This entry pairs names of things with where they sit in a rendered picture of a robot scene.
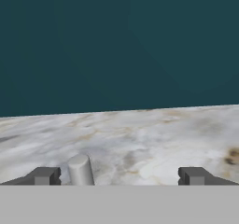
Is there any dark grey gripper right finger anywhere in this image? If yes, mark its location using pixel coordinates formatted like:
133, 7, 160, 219
177, 166, 239, 186

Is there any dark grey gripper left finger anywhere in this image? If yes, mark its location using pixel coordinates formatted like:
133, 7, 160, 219
0, 166, 62, 186

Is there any silver sink faucet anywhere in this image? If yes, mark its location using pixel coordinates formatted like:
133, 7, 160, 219
67, 154, 95, 186

